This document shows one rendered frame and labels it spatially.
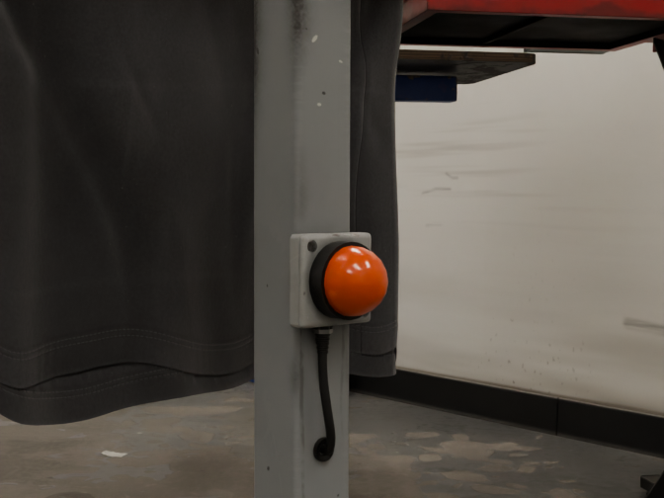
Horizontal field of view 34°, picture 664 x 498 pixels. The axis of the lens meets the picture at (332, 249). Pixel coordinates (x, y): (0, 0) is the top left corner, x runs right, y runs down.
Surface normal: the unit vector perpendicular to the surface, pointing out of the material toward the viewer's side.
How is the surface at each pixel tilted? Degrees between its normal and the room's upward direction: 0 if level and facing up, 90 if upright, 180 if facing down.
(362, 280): 81
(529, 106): 90
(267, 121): 90
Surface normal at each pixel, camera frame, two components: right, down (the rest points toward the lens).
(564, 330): -0.76, 0.04
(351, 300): -0.11, 0.51
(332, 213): 0.65, 0.04
